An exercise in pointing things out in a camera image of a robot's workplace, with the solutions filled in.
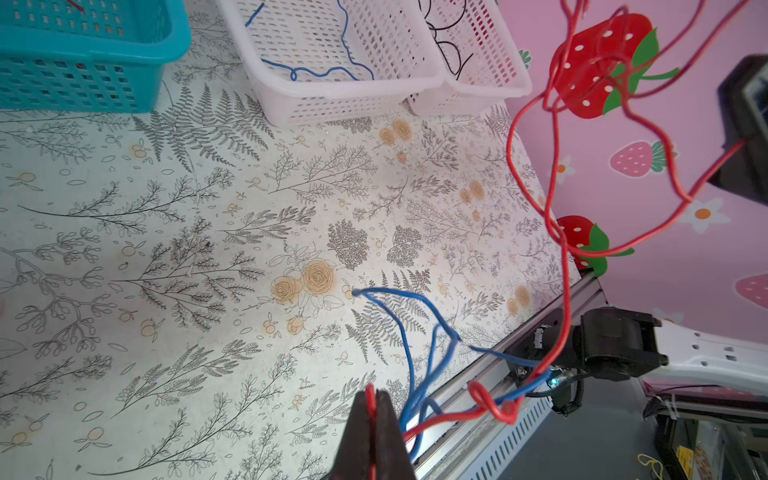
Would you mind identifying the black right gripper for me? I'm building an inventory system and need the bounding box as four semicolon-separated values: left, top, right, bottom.
709;54;767;205

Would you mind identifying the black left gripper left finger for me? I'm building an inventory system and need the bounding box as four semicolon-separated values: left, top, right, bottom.
326;389;375;480

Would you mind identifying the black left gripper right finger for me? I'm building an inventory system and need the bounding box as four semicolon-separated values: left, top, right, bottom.
373;390;416;480

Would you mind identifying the blue cable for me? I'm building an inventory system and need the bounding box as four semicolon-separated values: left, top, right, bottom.
350;286;556;463
244;0;376;82

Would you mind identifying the black cable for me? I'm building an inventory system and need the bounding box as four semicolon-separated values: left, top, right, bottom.
419;0;475;82

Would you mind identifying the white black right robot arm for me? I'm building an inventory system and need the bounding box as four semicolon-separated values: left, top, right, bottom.
573;55;767;395

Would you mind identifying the white right plastic basket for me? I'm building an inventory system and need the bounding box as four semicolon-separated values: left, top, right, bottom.
408;1;532;116

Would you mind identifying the white plastic basket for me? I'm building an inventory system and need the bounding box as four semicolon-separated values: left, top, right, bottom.
408;1;532;116
218;1;443;127

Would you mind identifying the white middle plastic basket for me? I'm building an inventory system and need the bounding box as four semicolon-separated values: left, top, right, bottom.
218;1;443;127

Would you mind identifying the teal plastic basket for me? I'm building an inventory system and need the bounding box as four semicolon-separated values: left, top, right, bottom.
1;0;191;113

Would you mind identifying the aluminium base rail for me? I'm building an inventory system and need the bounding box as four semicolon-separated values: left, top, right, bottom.
414;272;608;479

